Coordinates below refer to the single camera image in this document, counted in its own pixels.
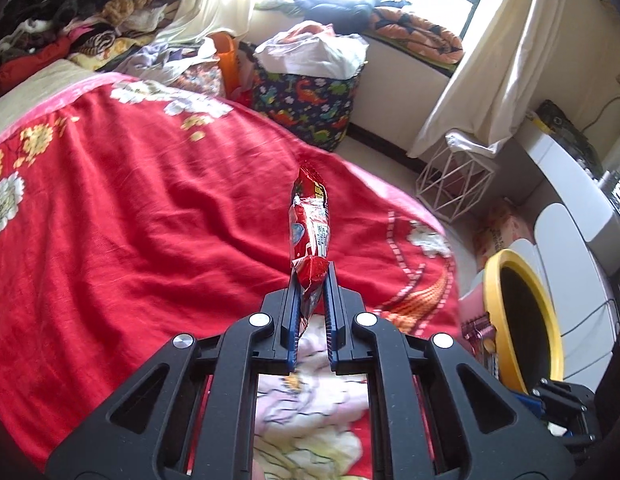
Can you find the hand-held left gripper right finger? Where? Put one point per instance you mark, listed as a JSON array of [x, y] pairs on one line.
[[331, 312]]

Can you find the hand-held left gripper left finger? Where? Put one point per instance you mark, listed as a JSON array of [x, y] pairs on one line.
[[292, 312]]

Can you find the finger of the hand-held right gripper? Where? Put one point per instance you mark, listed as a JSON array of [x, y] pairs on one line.
[[530, 405]]

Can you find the purple foil wrapper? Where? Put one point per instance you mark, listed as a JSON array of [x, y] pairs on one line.
[[477, 332]]

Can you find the red snack packet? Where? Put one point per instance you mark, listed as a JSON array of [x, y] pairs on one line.
[[310, 220]]

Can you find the yellow rimmed trash bin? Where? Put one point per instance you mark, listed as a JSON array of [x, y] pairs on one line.
[[492, 300]]

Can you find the cardboard box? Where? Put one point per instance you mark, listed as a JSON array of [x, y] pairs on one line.
[[500, 232]]

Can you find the red floral blanket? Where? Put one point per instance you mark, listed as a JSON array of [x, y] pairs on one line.
[[139, 210]]

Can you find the dinosaur print laundry basket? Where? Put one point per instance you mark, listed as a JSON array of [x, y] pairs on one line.
[[310, 105]]

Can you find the dark storage box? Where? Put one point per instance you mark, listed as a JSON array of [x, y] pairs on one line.
[[615, 192]]

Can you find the floral fabric bag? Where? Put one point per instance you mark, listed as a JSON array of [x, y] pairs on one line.
[[202, 80]]

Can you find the white cloth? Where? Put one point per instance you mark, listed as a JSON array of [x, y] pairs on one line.
[[315, 57]]

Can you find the orange bag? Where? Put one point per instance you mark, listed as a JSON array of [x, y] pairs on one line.
[[225, 60]]

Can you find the dark bag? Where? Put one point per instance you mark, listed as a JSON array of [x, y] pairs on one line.
[[570, 132]]

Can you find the orange red cloth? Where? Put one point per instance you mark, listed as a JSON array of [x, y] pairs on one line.
[[305, 30]]

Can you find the orange folded quilt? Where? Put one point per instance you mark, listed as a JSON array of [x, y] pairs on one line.
[[417, 35]]

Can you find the light purple garment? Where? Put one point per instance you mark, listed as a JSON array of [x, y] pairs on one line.
[[149, 57]]

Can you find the cream curtain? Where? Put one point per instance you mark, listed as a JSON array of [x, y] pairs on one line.
[[214, 0], [495, 60]]

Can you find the beige bed sheet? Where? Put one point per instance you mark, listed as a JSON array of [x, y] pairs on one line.
[[39, 91]]

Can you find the pile of dark clothes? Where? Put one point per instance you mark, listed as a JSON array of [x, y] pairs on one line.
[[64, 7]]

